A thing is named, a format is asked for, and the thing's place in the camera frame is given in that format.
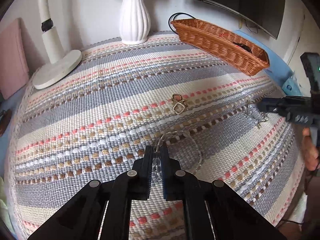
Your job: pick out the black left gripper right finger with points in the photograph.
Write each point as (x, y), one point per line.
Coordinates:
(182, 185)

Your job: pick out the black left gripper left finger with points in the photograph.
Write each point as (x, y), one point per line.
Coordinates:
(134, 184)

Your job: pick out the person's right hand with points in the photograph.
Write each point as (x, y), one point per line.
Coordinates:
(310, 152)

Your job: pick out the blue chair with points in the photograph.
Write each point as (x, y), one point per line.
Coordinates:
(278, 70)

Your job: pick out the gold gem earrings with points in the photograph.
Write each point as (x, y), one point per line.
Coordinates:
(178, 104)

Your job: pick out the striped woven table mat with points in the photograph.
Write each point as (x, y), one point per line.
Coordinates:
(98, 120)

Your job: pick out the brown wicker basket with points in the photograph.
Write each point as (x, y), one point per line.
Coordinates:
(237, 51)

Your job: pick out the white desk lamp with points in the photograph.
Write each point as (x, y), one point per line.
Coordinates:
(61, 63)

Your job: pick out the white ribbed vase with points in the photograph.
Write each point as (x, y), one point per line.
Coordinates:
(134, 22)

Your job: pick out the pink board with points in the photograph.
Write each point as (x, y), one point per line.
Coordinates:
(14, 69)

